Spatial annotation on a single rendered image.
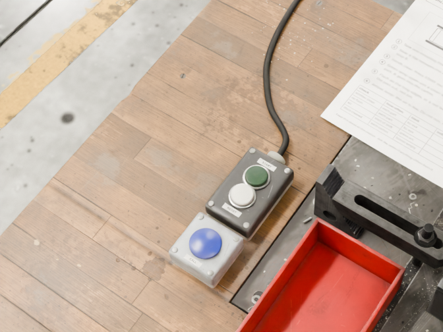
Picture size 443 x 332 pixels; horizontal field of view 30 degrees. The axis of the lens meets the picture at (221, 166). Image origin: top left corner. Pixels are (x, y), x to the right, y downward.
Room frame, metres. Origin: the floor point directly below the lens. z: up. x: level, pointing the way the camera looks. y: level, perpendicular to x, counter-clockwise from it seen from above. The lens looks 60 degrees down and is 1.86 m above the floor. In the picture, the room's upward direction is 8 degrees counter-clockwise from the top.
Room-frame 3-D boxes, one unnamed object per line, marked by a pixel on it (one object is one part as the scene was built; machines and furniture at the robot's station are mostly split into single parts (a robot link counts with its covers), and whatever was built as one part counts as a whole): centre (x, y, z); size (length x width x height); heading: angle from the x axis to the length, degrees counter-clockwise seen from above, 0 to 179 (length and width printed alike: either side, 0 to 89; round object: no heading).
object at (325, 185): (0.44, -0.14, 0.95); 0.06 x 0.03 x 0.09; 48
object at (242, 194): (0.48, -0.02, 0.93); 0.03 x 0.03 x 0.02
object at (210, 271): (0.42, 0.03, 0.90); 0.07 x 0.07 x 0.06; 48
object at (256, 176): (0.50, -0.04, 0.93); 0.03 x 0.03 x 0.02
